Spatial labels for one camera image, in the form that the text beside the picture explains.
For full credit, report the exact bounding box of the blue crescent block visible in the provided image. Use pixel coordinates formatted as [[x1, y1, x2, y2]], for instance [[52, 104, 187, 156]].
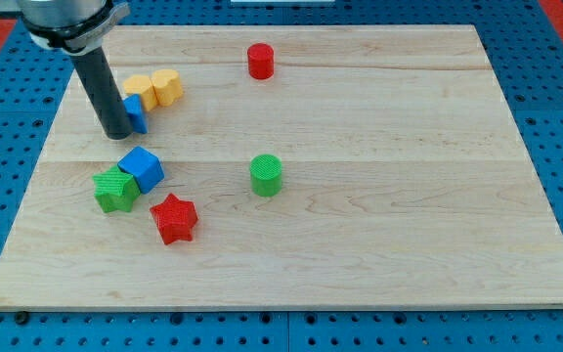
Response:
[[123, 94, 149, 134]]

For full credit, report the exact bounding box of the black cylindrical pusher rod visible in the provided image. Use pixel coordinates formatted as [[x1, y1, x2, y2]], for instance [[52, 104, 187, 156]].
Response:
[[71, 47, 133, 140]]

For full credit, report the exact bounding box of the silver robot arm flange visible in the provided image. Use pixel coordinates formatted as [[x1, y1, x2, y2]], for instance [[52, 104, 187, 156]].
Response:
[[17, 0, 130, 56]]

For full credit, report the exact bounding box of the green star block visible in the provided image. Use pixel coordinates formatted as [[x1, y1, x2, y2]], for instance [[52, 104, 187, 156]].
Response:
[[92, 165, 141, 213]]

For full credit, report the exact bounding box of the green cylinder block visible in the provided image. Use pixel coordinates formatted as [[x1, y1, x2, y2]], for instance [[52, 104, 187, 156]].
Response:
[[249, 154, 282, 197]]

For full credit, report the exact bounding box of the wooden board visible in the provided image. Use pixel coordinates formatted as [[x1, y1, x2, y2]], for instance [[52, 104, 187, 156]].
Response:
[[0, 24, 563, 312]]

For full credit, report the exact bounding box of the yellow hexagon block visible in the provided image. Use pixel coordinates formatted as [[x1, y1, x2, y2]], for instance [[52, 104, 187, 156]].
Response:
[[123, 74, 158, 111]]

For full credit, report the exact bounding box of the yellow heart block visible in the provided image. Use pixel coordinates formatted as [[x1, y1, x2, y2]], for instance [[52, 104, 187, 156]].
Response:
[[152, 68, 184, 107]]

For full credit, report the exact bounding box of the blue cube block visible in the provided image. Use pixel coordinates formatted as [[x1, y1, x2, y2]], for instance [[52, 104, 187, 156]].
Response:
[[117, 146, 164, 194]]

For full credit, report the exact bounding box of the red star block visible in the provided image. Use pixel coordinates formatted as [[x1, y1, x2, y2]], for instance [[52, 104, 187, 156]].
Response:
[[150, 194, 198, 245]]

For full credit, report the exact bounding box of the red cylinder block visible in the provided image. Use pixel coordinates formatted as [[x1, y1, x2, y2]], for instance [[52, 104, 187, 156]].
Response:
[[247, 43, 275, 80]]

